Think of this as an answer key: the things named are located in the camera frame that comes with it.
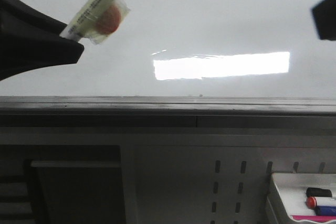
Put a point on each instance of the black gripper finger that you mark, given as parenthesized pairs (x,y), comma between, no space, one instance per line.
(31,40)
(324,19)

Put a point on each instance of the white black whiteboard marker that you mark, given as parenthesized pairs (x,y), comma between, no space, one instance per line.
(96,20)

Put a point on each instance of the white whiteboard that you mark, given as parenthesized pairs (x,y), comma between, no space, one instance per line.
(228,52)

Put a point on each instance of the white plastic tray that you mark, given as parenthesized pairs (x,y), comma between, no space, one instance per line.
(287,195)

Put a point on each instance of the red capped marker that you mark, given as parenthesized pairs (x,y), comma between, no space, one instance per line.
(313,202)

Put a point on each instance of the blue marker in tray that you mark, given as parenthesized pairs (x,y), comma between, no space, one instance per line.
(325,210)

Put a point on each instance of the white pegboard panel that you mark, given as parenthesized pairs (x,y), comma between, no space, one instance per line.
(190,178)

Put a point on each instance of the pink white eraser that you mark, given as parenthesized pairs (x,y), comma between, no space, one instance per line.
(320,219)

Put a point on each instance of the dark cabinet frame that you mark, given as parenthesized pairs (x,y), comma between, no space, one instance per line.
(61,184)

